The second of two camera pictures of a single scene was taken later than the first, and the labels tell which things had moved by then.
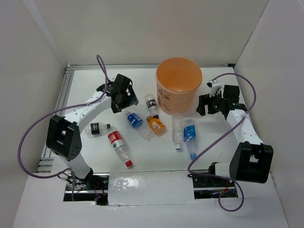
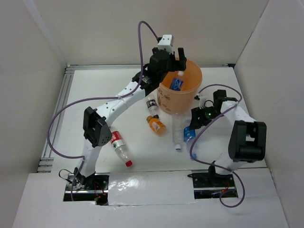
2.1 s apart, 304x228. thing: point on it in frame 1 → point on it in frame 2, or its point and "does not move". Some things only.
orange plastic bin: [178, 80] does not move
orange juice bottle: [157, 126] does not move
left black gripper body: [126, 100] → [163, 73]
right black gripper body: [217, 102] → [210, 114]
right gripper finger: [203, 100] → [198, 117]
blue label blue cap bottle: [189, 136] does not move
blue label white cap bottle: [137, 123] → [176, 83]
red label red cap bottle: [116, 139] does not move
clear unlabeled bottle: [177, 129] does not move
